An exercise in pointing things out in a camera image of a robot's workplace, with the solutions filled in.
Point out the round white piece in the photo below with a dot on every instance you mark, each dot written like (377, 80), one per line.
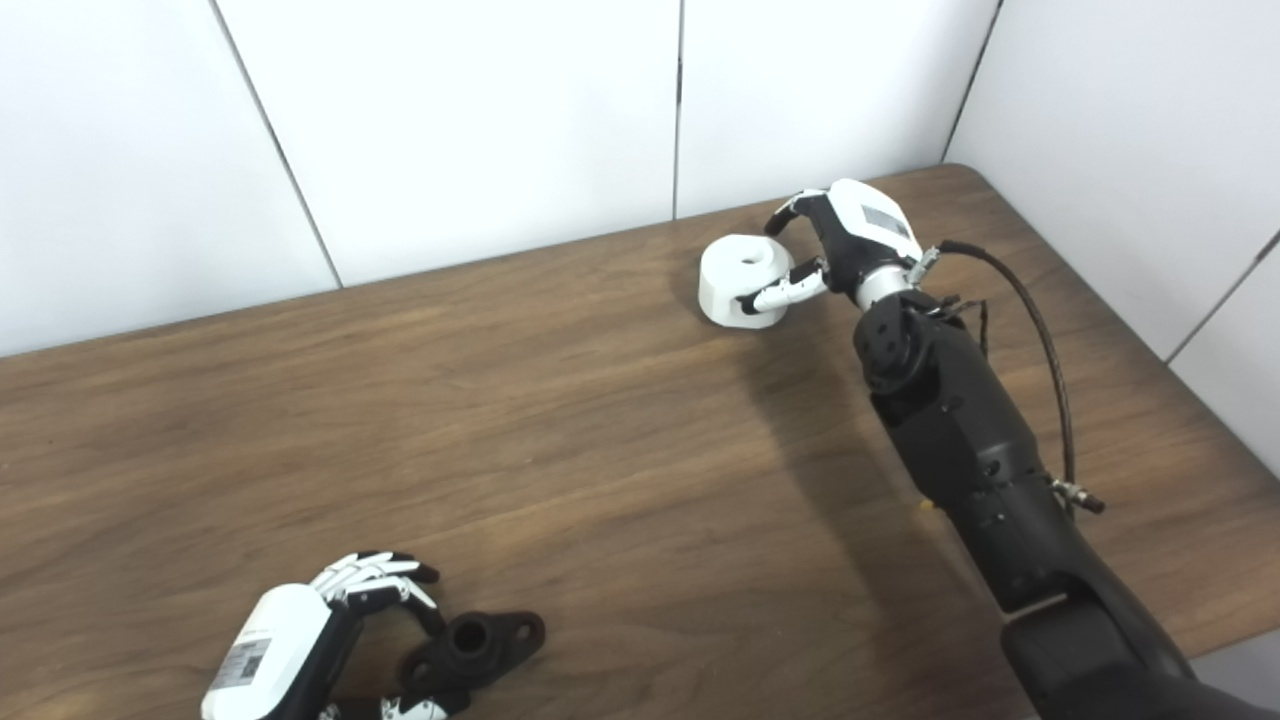
(730, 270)

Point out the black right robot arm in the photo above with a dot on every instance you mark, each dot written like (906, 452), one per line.
(960, 430)

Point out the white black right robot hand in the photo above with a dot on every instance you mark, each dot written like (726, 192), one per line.
(860, 230)

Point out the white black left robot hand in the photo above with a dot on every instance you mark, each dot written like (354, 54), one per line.
(270, 650)

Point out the black flanged holder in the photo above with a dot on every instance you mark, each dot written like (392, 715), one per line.
(480, 640)

